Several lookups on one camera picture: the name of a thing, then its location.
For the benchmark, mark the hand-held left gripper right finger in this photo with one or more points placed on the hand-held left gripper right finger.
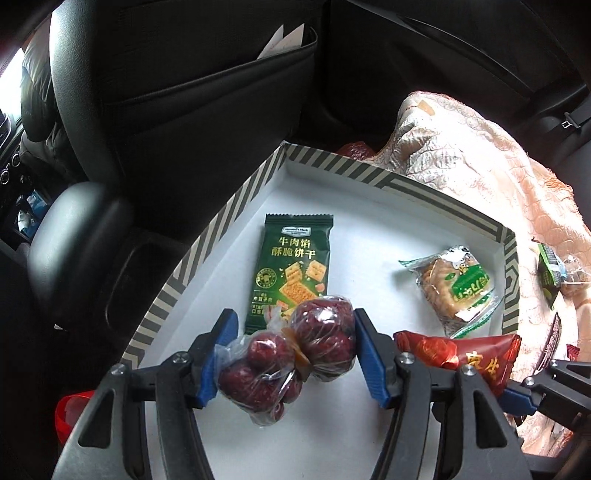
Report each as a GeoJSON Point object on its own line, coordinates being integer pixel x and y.
{"type": "Point", "coordinates": [369, 364]}

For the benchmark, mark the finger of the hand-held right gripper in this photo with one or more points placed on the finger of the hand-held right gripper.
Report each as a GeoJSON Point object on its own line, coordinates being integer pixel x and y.
{"type": "Point", "coordinates": [519, 400]}
{"type": "Point", "coordinates": [570, 368]}

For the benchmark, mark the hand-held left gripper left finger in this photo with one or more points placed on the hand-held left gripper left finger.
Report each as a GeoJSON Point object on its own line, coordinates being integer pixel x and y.
{"type": "Point", "coordinates": [217, 364]}

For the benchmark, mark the clear bag of red dates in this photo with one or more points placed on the clear bag of red dates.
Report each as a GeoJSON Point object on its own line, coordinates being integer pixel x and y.
{"type": "Point", "coordinates": [323, 341]}

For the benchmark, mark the red gold-print snack packet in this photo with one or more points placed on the red gold-print snack packet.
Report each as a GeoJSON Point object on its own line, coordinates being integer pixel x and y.
{"type": "Point", "coordinates": [480, 357]}

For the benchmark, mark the striped cardboard box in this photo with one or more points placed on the striped cardboard box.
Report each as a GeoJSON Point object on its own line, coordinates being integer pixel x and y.
{"type": "Point", "coordinates": [369, 230]}

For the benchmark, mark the small red snack packet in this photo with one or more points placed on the small red snack packet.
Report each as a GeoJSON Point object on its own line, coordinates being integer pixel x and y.
{"type": "Point", "coordinates": [572, 353]}

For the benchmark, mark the dark red snack packet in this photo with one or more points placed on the dark red snack packet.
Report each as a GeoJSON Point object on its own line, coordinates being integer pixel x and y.
{"type": "Point", "coordinates": [551, 341]}

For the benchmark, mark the small green snack packet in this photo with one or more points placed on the small green snack packet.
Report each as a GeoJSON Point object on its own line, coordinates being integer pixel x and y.
{"type": "Point", "coordinates": [549, 274]}

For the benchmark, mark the small clear snack packet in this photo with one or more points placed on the small clear snack packet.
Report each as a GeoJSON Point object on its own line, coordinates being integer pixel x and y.
{"type": "Point", "coordinates": [575, 272]}

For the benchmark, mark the green-label clear cake packet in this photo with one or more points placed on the green-label clear cake packet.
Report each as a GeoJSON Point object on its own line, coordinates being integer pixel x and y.
{"type": "Point", "coordinates": [455, 286]}

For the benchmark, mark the green cracker packet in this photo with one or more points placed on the green cracker packet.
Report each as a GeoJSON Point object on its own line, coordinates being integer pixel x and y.
{"type": "Point", "coordinates": [286, 258]}

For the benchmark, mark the black centre armrest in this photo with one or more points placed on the black centre armrest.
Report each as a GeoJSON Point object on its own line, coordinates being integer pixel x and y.
{"type": "Point", "coordinates": [78, 230]}

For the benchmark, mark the peach quilted blanket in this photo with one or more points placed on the peach quilted blanket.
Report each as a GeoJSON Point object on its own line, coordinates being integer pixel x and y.
{"type": "Point", "coordinates": [461, 147]}

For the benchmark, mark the blue plastic item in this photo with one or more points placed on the blue plastic item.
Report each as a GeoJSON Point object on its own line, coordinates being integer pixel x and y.
{"type": "Point", "coordinates": [33, 205]}

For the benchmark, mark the seat belt buckle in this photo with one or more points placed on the seat belt buckle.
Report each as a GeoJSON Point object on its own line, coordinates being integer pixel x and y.
{"type": "Point", "coordinates": [570, 121]}

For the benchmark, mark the black car seat back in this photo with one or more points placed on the black car seat back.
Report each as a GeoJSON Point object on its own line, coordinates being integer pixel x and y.
{"type": "Point", "coordinates": [184, 115]}

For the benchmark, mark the black car seat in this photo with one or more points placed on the black car seat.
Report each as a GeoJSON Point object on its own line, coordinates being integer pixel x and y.
{"type": "Point", "coordinates": [184, 115]}
{"type": "Point", "coordinates": [461, 55]}

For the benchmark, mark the black car rear seat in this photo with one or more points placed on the black car rear seat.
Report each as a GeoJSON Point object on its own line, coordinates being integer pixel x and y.
{"type": "Point", "coordinates": [461, 55]}

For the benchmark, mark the black puffer jacket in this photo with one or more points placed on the black puffer jacket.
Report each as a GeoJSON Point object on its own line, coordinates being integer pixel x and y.
{"type": "Point", "coordinates": [37, 92]}

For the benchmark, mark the white papers in seat pocket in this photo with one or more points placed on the white papers in seat pocket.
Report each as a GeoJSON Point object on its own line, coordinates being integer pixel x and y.
{"type": "Point", "coordinates": [288, 41]}

